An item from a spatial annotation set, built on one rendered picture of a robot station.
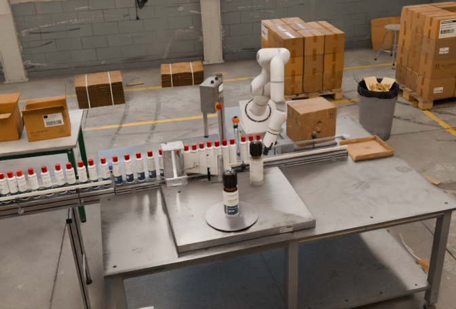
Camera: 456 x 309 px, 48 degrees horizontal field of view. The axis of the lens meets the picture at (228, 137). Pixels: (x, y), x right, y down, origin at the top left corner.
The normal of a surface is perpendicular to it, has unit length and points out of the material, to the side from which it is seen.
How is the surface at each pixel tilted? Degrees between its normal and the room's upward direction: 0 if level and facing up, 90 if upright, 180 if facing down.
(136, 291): 1
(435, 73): 91
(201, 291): 1
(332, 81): 90
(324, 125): 90
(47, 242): 0
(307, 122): 90
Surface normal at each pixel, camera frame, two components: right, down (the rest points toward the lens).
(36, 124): 0.28, 0.41
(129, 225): -0.04, -0.90
